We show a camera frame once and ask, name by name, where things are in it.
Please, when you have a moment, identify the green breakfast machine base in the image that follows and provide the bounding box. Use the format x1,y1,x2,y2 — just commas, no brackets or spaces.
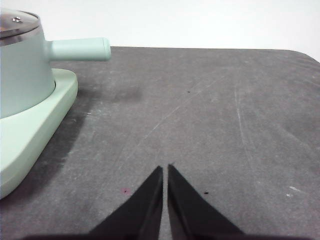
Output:
0,67,79,200

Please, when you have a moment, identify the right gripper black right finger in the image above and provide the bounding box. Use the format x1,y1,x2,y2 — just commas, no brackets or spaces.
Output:
166,164,246,236

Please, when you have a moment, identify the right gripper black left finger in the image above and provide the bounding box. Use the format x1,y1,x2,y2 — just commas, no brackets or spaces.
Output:
87,165,164,235

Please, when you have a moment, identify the glass pot lid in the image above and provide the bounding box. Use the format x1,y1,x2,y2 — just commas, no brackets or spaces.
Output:
0,7,42,38

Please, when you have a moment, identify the green pot with handle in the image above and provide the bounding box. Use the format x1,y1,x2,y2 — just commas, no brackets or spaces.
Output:
0,24,112,120

